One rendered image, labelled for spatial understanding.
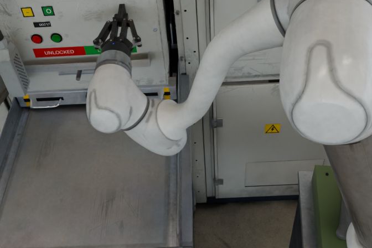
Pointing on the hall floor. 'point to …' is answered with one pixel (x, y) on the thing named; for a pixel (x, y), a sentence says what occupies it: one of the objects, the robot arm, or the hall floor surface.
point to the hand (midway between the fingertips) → (121, 15)
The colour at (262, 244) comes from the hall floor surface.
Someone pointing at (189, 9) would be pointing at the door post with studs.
